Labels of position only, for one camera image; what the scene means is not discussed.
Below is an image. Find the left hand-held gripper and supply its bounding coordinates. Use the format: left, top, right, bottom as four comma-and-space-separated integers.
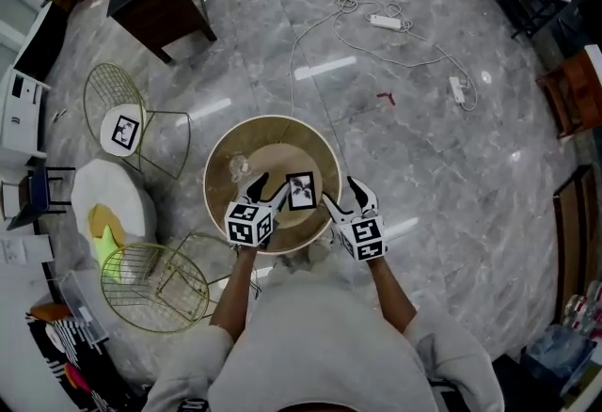
224, 171, 291, 252

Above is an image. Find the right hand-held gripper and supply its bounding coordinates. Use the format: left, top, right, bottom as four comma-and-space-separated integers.
321, 175, 388, 262

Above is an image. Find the person's right forearm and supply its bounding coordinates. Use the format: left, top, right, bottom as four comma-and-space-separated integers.
365, 257, 420, 337

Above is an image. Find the person's left forearm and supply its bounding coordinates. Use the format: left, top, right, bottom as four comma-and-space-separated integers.
209, 244, 260, 343

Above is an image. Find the round glass-top side table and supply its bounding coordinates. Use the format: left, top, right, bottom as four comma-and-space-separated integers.
202, 114, 343, 257

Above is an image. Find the clear glass light bulb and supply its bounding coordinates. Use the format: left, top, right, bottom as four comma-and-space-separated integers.
228, 154, 251, 184

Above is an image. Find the person's grey sweatshirt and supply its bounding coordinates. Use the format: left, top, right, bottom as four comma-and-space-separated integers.
140, 277, 505, 412

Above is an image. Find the white power strip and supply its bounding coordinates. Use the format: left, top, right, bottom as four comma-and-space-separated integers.
369, 14, 404, 32
448, 75, 467, 103

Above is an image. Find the white pouf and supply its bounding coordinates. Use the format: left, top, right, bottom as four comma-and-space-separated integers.
71, 158, 159, 257

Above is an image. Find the yellow cushion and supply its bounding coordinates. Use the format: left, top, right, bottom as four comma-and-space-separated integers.
87, 203, 128, 252

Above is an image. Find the white round seat cushion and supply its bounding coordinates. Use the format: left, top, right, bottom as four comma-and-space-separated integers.
99, 103, 145, 160

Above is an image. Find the green star pillow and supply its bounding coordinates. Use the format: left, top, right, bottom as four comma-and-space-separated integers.
93, 224, 124, 285

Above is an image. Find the clear plastic box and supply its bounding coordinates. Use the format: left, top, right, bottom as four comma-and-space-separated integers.
57, 270, 110, 346

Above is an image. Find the blue black stool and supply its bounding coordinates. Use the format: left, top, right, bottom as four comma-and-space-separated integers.
5, 164, 77, 231

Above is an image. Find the orange wooden cabinet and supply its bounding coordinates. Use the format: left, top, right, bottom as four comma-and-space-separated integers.
535, 44, 602, 139

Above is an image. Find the black white striped cloth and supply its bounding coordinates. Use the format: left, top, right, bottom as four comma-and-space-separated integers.
26, 314, 117, 412

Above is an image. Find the pack of water bottles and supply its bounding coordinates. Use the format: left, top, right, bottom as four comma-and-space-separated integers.
561, 279, 602, 337

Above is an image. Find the blue plastic bag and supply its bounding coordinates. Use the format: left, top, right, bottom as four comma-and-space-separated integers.
520, 324, 599, 398

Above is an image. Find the white cabinet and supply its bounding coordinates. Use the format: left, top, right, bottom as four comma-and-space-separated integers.
0, 65, 52, 163

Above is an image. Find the dark panel cabinet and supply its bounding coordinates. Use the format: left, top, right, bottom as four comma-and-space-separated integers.
15, 0, 70, 83

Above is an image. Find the white power cable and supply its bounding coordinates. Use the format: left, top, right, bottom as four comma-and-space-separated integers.
330, 0, 480, 113
289, 8, 341, 119

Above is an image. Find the brown wooden frame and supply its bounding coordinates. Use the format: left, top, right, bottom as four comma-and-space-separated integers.
551, 164, 602, 323

